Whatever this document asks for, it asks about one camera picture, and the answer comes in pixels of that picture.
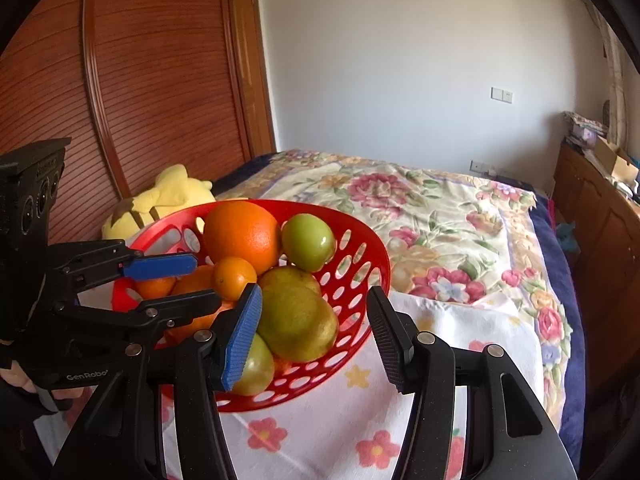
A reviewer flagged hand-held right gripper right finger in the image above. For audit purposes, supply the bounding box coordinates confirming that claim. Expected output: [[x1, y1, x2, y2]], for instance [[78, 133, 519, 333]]
[[366, 287, 578, 480]]

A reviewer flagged open cardboard box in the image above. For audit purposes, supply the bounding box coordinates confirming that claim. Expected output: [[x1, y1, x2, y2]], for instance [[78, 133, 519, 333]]
[[592, 137, 640, 181]]

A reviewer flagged teal cloth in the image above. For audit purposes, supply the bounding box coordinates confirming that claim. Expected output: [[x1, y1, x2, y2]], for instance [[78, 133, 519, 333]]
[[556, 221, 578, 253]]

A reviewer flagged person's left hand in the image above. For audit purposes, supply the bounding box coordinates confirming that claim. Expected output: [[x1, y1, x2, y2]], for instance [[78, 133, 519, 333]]
[[0, 366, 86, 413]]

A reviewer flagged round green plum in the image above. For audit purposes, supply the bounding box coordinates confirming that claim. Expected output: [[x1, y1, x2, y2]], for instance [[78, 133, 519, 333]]
[[281, 213, 337, 273]]

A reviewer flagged yellow plush toy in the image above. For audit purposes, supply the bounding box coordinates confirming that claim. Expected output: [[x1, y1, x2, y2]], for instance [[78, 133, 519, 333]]
[[101, 164, 217, 241]]

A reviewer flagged green pear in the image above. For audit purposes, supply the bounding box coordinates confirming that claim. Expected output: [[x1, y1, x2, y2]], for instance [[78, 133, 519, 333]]
[[260, 266, 322, 297]]

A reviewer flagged large orange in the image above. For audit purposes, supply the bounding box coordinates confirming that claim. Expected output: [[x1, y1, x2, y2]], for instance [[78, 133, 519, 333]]
[[167, 264, 236, 341], [202, 201, 282, 277]]

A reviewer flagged red perforated plastic basket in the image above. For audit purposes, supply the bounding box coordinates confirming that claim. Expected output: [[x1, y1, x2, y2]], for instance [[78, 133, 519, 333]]
[[112, 199, 392, 413]]

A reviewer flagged brown wooden sideboard cabinet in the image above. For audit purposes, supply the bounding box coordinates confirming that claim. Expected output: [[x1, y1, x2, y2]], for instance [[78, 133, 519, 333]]
[[552, 142, 640, 396]]

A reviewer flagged brown wooden wardrobe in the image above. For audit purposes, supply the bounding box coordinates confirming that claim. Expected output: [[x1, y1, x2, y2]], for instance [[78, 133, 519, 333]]
[[0, 0, 278, 261]]

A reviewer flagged white flower-print cloth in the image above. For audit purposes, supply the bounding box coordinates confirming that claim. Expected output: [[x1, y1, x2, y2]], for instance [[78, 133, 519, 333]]
[[35, 292, 546, 480]]

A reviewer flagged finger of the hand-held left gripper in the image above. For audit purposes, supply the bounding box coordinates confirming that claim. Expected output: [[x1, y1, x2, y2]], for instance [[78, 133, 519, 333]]
[[55, 288, 223, 341], [50, 240, 198, 288]]

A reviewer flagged yellow-green pear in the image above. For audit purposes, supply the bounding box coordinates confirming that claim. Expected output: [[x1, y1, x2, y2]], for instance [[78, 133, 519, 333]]
[[256, 285, 341, 363]]

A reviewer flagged patterned curtain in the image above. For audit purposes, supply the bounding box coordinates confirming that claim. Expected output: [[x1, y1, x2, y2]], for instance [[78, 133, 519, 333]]
[[595, 10, 628, 146]]

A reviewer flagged floral blanket with navy border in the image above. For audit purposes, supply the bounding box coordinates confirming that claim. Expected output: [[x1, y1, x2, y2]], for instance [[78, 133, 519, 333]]
[[215, 149, 586, 441]]

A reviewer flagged yellow-green apple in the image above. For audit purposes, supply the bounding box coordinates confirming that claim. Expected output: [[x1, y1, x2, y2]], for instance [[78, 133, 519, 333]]
[[231, 332, 276, 397]]

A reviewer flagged stack of floral boxes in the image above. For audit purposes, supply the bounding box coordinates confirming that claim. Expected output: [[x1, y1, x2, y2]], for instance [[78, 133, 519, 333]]
[[562, 110, 608, 146]]

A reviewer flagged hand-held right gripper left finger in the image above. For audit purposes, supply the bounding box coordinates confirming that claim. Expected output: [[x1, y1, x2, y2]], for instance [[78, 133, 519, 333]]
[[50, 284, 263, 480]]

